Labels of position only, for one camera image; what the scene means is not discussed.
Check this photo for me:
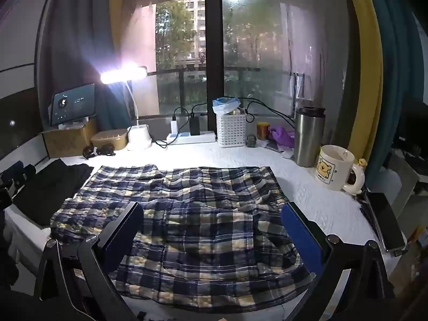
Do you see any teal screen tablet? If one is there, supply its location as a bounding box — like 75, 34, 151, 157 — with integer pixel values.
50, 83, 96, 127

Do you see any coiled black cable bundle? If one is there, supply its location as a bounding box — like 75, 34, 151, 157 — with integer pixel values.
82, 143, 116, 159

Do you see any folded black cloth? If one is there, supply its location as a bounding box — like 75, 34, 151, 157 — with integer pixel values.
13, 159, 95, 226

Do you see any stainless steel tumbler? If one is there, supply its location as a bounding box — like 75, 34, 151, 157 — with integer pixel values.
293, 106, 326, 168

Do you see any clear bag with blue rim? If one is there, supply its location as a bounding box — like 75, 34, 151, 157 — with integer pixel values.
213, 97, 241, 116

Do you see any black window frame post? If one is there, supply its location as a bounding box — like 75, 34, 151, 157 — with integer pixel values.
205, 0, 224, 123

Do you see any teal curtain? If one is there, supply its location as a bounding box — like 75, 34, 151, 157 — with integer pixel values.
36, 0, 132, 132
363, 0, 419, 188

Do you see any blue plaid shirt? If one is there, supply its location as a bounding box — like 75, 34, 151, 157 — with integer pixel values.
49, 164, 316, 311

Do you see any short black charger cable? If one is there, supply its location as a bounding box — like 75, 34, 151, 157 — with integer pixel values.
173, 107, 190, 134

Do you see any black flat device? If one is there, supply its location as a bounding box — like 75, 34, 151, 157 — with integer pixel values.
359, 190, 407, 256

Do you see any beige lidded container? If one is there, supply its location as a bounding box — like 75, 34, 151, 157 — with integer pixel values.
90, 129, 129, 152

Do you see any black lamp cable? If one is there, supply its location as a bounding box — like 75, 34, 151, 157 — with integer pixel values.
147, 130, 176, 148

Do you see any cardboard box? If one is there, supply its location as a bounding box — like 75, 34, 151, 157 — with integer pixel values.
40, 119, 98, 158

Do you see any white desk lamp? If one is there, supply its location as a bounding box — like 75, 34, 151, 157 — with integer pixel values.
100, 65, 154, 152

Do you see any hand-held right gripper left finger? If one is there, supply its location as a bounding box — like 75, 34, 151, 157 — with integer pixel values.
33, 201, 145, 321

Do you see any yellow curtain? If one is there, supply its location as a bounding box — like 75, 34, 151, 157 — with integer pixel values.
109, 0, 127, 69
341, 0, 384, 165

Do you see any purple cloth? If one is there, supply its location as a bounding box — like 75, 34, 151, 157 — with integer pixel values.
269, 124, 296, 152

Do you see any white power strip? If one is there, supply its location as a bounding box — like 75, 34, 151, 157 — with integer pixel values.
167, 130, 216, 145

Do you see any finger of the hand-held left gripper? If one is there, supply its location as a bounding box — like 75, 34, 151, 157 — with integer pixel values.
13, 164, 37, 204
0, 161, 25, 191

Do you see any white plastic basket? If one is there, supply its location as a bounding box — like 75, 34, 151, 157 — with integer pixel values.
217, 110, 247, 148

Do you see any long black charger cable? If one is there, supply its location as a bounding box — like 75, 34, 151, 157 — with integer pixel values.
191, 98, 296, 131

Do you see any white cartoon print mug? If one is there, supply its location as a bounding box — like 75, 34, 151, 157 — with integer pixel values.
315, 145, 365, 194

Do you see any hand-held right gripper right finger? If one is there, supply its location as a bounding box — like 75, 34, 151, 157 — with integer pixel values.
281, 201, 396, 321

